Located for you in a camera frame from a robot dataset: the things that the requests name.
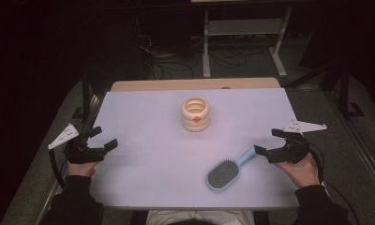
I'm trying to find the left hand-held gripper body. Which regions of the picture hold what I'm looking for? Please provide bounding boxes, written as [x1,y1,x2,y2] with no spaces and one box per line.
[48,123,109,165]

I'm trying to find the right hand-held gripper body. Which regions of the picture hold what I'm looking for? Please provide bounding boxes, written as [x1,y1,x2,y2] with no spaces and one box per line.
[265,119,328,165]

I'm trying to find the light blue hairbrush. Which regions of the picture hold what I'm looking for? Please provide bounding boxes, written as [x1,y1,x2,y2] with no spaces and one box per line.
[205,144,258,192]

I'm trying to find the cream ribbed cup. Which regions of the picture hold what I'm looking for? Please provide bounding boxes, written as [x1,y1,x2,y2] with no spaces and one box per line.
[180,97,211,133]

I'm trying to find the person's left hand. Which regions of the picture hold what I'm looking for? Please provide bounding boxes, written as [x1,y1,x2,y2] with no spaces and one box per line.
[66,160,99,178]

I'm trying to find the person's right hand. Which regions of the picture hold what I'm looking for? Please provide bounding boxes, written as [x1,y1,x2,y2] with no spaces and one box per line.
[274,152,321,189]

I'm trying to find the black metal stand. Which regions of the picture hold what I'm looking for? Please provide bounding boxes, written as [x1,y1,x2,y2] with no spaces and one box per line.
[71,69,98,125]
[320,59,367,121]

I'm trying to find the white table cover sheet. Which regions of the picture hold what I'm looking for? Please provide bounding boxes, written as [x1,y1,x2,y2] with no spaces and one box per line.
[87,87,301,209]

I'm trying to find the person's white clothed torso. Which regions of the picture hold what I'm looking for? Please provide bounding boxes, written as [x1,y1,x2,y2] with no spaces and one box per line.
[144,209,256,225]

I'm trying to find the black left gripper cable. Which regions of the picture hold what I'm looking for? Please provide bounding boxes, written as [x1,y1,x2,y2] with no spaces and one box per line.
[48,148,67,189]

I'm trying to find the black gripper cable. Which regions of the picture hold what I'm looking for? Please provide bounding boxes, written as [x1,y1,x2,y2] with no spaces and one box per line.
[307,142,362,225]
[48,148,67,189]

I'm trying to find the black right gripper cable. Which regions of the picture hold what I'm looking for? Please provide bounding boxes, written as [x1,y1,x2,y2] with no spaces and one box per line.
[307,142,362,225]

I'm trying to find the black cables on floor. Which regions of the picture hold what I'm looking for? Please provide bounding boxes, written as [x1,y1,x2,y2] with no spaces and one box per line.
[135,18,262,81]

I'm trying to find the white metal desk frame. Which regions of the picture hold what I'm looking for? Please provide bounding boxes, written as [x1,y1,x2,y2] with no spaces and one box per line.
[202,6,293,79]

